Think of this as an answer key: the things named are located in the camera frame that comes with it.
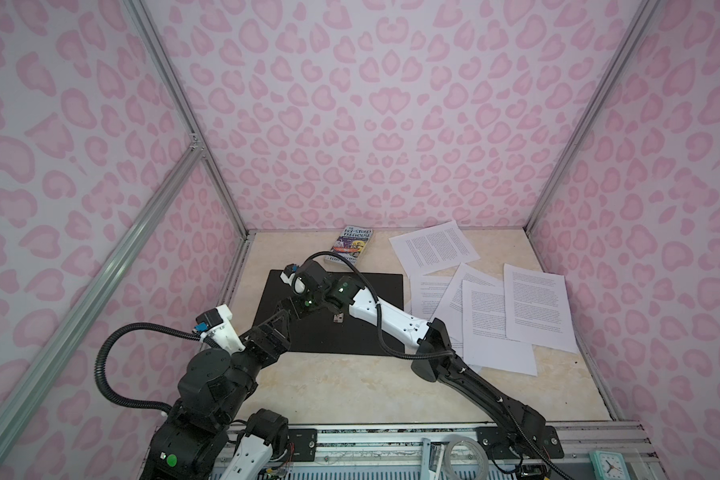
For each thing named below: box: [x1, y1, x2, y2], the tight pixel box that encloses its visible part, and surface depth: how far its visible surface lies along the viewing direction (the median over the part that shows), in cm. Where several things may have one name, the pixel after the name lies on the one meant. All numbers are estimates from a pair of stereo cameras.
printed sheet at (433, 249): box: [389, 220, 481, 278], surface depth 117 cm
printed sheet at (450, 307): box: [431, 262, 504, 360], surface depth 101 cm
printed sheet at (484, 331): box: [462, 280, 538, 376], surface depth 97 cm
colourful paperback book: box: [324, 226, 373, 266], surface depth 116 cm
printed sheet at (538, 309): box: [504, 263, 579, 354], surface depth 100 cm
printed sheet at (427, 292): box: [410, 275, 453, 321], surface depth 103 cm
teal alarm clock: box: [589, 450, 631, 480], surface depth 70 cm
